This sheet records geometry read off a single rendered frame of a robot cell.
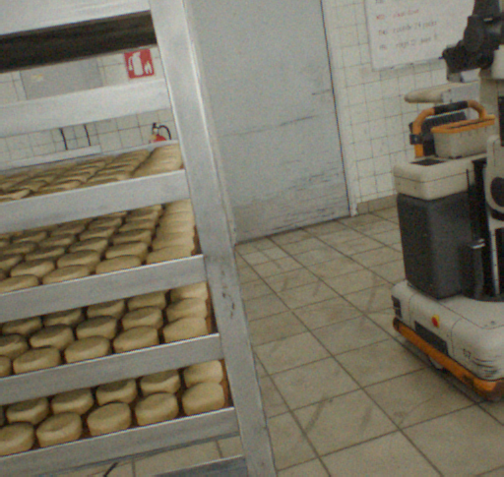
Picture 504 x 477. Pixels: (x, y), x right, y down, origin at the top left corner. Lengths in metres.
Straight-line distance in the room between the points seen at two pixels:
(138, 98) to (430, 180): 1.70
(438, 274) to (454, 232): 0.17
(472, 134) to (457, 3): 2.95
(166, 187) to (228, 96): 3.84
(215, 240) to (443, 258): 1.76
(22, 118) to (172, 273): 0.21
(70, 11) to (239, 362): 0.37
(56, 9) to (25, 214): 0.20
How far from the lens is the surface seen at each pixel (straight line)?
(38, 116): 0.58
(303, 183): 4.61
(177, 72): 0.53
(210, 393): 0.70
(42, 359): 0.69
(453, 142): 2.26
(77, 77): 4.08
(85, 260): 0.70
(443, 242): 2.24
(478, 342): 2.07
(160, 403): 0.71
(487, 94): 2.10
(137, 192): 0.58
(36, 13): 0.59
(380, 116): 4.79
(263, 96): 4.46
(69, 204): 0.59
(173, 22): 0.54
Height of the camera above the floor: 1.23
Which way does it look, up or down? 14 degrees down
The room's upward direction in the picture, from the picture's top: 10 degrees counter-clockwise
